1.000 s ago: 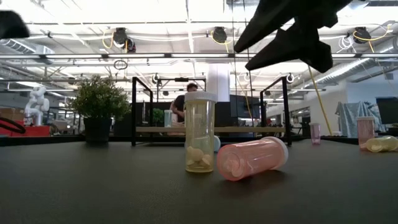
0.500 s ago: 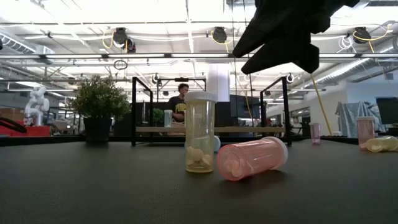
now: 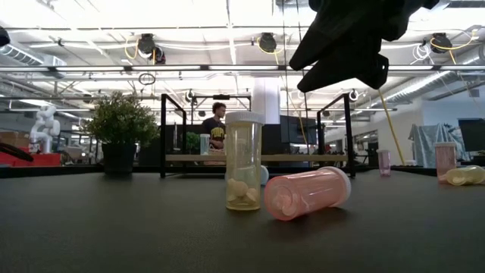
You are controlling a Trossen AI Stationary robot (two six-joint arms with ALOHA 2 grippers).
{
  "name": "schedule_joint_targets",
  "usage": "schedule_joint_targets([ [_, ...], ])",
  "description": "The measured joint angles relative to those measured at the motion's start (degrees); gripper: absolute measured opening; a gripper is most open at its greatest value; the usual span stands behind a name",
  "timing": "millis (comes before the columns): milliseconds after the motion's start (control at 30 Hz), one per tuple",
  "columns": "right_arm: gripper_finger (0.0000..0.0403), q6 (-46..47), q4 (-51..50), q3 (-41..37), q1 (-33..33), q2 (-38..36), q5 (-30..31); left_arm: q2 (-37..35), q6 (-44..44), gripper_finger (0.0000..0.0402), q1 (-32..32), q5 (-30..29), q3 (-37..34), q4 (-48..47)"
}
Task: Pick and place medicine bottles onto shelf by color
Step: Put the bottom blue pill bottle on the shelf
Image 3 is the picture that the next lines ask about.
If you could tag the grey cloth cover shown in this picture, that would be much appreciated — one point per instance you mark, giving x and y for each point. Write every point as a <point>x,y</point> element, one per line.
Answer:
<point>432,146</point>

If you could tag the green potted plant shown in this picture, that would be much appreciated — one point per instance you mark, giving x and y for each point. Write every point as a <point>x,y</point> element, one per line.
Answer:
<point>121,121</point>

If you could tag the black monitor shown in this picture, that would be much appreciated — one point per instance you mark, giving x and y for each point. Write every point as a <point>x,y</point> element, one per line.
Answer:
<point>297,129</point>
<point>471,134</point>

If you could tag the small green background plant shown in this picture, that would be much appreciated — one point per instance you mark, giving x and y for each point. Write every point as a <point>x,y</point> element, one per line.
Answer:
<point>192,142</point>

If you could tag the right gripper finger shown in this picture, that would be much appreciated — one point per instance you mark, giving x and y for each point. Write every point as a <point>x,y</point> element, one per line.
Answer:
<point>363,70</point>
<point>341,38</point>

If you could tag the yellow medicine bottle white cap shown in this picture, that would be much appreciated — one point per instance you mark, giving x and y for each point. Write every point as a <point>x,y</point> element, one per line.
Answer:
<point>242,151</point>
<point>468,175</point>

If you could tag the red bin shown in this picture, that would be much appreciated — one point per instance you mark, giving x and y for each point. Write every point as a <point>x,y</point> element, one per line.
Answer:
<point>41,159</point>

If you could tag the black table mat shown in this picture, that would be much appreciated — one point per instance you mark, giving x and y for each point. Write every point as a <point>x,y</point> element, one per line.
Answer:
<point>113,227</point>

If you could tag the white robot figure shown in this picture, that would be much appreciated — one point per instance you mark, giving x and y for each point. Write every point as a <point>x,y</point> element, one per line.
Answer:
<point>45,129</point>

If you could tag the person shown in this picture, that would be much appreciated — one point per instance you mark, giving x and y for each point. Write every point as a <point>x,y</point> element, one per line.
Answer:
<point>216,130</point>

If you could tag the pink medicine bottle white cap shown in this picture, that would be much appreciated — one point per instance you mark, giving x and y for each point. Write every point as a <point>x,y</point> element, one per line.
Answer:
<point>307,193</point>
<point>445,161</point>

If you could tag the white pillar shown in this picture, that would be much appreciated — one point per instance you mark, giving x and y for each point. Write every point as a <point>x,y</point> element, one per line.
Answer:
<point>265,98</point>

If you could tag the purple medicine bottle white cap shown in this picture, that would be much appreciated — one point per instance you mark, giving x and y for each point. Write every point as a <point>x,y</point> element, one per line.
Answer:
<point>384,165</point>

